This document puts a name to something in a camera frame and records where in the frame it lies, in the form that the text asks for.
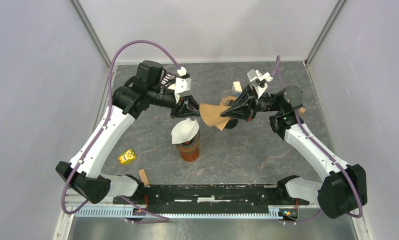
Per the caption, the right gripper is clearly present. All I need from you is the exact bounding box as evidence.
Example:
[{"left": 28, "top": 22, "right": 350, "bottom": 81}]
[{"left": 220, "top": 84, "right": 282, "bottom": 122}]

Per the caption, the single brown paper filter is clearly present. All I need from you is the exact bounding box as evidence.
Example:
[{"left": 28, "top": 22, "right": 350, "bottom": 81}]
[{"left": 199, "top": 103, "right": 231, "bottom": 131}]

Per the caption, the white paper coffee filter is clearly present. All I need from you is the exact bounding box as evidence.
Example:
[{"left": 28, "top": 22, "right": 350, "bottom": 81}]
[{"left": 171, "top": 118, "right": 199, "bottom": 145}]

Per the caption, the dark red black dripper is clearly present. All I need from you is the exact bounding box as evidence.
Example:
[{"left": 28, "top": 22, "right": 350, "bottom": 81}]
[{"left": 224, "top": 118, "right": 239, "bottom": 129}]

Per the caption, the clear glass dripper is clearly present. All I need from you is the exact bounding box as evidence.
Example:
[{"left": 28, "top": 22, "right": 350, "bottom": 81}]
[{"left": 220, "top": 90, "right": 240, "bottom": 101}]

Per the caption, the wooden ring holder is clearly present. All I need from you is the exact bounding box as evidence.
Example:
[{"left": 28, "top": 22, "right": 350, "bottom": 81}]
[{"left": 219, "top": 98, "right": 236, "bottom": 107}]

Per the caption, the dark glass dripper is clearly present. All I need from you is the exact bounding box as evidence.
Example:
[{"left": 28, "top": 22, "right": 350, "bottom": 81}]
[{"left": 176, "top": 132, "right": 201, "bottom": 149}]

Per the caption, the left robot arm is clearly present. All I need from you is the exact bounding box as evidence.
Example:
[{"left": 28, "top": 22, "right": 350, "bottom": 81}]
[{"left": 55, "top": 60, "right": 200, "bottom": 204}]

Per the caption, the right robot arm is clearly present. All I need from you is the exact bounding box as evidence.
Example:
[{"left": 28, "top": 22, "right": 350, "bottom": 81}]
[{"left": 220, "top": 84, "right": 367, "bottom": 219}]

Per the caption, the coffee filter box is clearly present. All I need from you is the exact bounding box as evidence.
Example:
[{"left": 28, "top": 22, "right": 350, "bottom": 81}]
[{"left": 159, "top": 72, "right": 177, "bottom": 89}]

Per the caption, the amber glass carafe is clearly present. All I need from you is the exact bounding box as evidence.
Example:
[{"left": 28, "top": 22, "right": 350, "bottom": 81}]
[{"left": 176, "top": 146, "right": 200, "bottom": 162}]

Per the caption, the small wooden cube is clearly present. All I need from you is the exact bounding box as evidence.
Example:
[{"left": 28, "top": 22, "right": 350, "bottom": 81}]
[{"left": 297, "top": 107, "right": 306, "bottom": 115}]

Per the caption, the yellow toy figure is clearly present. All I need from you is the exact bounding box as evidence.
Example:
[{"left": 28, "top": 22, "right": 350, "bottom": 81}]
[{"left": 118, "top": 149, "right": 137, "bottom": 165}]

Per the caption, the wooden rectangular block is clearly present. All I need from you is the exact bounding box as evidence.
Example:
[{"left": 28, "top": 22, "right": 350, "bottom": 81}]
[{"left": 138, "top": 169, "right": 150, "bottom": 187}]

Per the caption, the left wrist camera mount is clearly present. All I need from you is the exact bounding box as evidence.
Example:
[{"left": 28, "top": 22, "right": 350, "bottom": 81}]
[{"left": 174, "top": 66, "right": 192, "bottom": 103}]

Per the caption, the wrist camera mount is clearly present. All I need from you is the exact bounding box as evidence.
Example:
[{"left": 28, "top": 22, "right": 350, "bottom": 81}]
[
  {"left": 247, "top": 69, "right": 273, "bottom": 98},
  {"left": 174, "top": 66, "right": 192, "bottom": 103}
]

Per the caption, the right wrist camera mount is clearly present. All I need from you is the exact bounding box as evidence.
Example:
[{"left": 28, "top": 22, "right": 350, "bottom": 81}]
[{"left": 247, "top": 69, "right": 273, "bottom": 98}]

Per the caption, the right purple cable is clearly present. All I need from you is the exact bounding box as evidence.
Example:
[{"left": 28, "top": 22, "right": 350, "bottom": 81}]
[{"left": 272, "top": 55, "right": 364, "bottom": 226}]

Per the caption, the purple cable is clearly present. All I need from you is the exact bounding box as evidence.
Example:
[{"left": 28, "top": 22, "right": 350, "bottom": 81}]
[
  {"left": 60, "top": 40, "right": 187, "bottom": 225},
  {"left": 272, "top": 55, "right": 364, "bottom": 226}
]

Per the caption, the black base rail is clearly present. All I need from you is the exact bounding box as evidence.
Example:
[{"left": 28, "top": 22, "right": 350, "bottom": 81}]
[{"left": 128, "top": 183, "right": 309, "bottom": 214}]

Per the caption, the white slotted cable duct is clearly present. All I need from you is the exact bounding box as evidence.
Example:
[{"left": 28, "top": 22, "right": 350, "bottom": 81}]
[{"left": 75, "top": 205, "right": 298, "bottom": 220}]

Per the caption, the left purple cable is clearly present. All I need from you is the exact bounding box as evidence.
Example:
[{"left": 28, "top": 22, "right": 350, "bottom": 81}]
[{"left": 60, "top": 40, "right": 187, "bottom": 225}]

